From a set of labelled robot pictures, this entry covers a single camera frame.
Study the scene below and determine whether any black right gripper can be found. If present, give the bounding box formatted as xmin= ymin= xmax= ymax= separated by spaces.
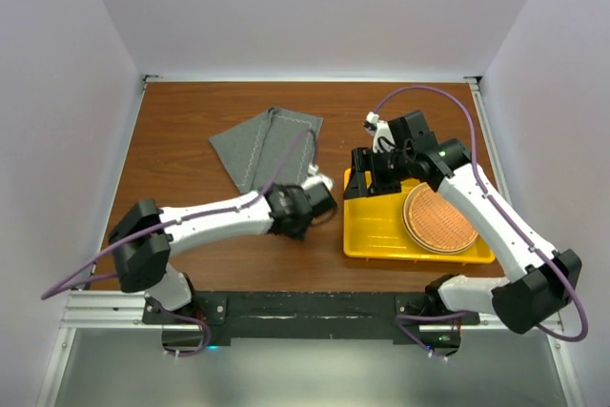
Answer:
xmin=343 ymin=146 xmax=413 ymax=199

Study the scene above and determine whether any grey cloth napkin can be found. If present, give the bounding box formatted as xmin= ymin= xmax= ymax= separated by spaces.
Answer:
xmin=210 ymin=107 xmax=323 ymax=193

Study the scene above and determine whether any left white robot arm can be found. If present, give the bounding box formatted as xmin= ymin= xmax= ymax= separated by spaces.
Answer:
xmin=108 ymin=177 xmax=337 ymax=323

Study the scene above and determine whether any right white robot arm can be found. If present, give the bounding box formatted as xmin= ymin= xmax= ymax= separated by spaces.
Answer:
xmin=343 ymin=111 xmax=583 ymax=335

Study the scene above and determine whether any yellow plastic tray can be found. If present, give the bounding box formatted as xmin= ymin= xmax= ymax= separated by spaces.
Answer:
xmin=343 ymin=179 xmax=496 ymax=265

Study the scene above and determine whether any round woven orange plate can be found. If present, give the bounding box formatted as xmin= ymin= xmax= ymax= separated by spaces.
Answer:
xmin=402 ymin=183 xmax=478 ymax=254

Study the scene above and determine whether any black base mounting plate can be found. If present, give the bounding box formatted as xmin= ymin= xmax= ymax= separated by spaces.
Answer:
xmin=142 ymin=291 xmax=480 ymax=356

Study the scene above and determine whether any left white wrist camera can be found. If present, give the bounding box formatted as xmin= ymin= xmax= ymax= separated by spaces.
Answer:
xmin=300 ymin=163 xmax=335 ymax=192

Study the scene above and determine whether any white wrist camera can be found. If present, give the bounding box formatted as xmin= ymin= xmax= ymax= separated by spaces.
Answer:
xmin=300 ymin=163 xmax=335 ymax=192
xmin=364 ymin=112 xmax=396 ymax=153

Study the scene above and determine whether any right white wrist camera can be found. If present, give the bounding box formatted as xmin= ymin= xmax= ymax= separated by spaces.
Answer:
xmin=364 ymin=112 xmax=396 ymax=153

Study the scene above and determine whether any aluminium frame rail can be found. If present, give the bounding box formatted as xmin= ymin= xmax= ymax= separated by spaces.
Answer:
xmin=67 ymin=287 xmax=557 ymax=334

